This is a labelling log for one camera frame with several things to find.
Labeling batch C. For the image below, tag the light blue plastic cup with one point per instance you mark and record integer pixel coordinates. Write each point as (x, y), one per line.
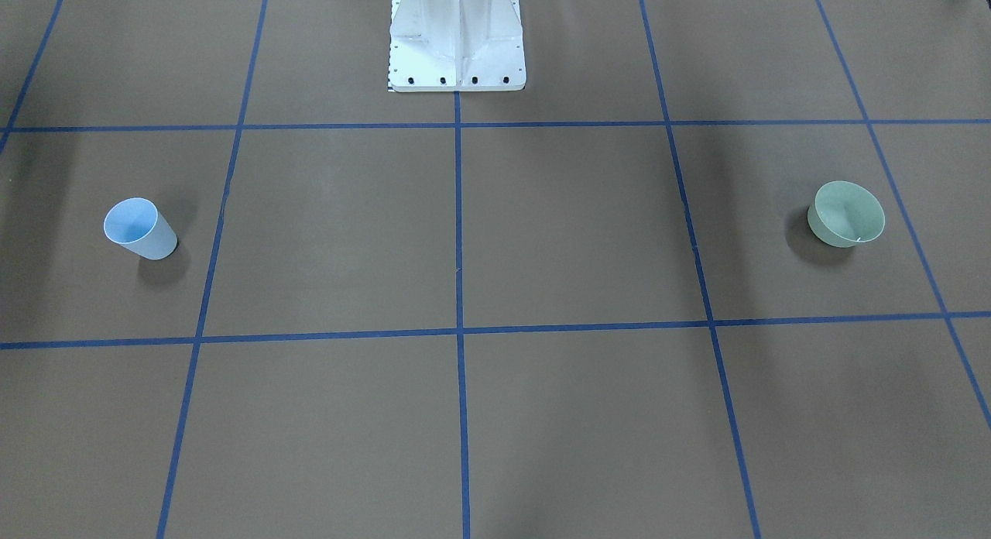
(138, 225)

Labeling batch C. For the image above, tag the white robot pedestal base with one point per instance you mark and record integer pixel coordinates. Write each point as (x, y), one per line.
(456, 46)

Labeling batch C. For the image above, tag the light green bowl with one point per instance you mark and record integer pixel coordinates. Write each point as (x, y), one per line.
(844, 214)

